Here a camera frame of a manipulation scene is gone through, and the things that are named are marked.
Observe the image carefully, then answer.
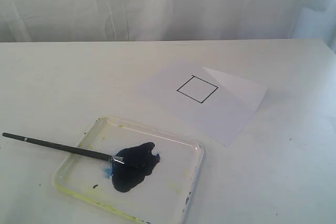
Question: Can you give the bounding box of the white paper with square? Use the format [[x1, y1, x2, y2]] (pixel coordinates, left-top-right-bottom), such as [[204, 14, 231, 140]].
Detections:
[[139, 62, 267, 146]]

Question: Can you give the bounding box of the black paintbrush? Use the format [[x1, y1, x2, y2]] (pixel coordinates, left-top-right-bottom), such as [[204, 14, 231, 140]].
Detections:
[[2, 133, 124, 164]]

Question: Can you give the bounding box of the dark blue paint blob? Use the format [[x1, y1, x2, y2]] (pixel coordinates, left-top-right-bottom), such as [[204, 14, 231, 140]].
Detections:
[[111, 142, 160, 193]]

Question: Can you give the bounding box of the clear plastic paint tray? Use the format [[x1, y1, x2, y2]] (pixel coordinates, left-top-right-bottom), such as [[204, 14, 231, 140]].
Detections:
[[52, 117, 204, 223]]

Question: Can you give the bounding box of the white backdrop curtain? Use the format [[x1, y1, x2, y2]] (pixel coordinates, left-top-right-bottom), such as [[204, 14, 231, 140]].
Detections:
[[1, 0, 335, 44]]

